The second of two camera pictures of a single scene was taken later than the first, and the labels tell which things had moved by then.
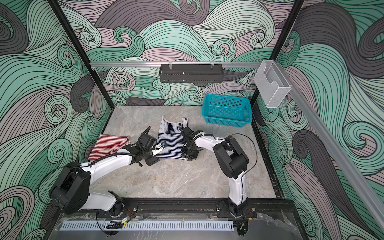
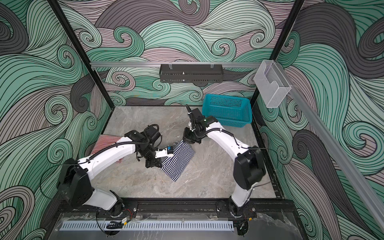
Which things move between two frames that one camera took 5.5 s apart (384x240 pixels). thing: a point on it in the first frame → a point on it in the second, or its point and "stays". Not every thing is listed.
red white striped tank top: (107, 144) stays
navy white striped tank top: (170, 134) → (175, 165)
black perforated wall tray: (191, 73) stays
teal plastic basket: (233, 111) stays
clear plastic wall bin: (272, 87) stays
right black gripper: (189, 157) → (187, 138)
